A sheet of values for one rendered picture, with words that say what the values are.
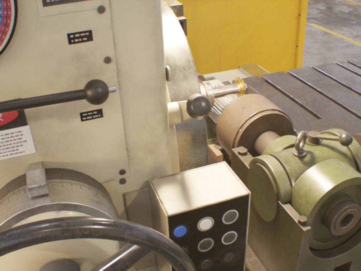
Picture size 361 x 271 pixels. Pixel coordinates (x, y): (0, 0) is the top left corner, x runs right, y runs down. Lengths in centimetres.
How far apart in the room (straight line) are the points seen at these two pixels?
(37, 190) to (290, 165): 53
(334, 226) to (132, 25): 56
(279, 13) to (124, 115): 309
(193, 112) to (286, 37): 317
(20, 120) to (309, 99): 143
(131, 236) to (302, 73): 177
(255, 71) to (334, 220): 209
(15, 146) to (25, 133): 3
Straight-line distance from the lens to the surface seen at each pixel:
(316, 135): 96
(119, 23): 60
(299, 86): 198
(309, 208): 83
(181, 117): 72
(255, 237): 103
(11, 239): 44
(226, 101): 123
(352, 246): 97
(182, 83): 82
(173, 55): 84
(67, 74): 60
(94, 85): 55
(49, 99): 55
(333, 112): 177
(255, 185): 94
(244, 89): 115
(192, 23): 330
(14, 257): 63
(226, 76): 284
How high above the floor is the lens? 177
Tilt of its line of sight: 30 degrees down
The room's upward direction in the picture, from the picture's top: 3 degrees counter-clockwise
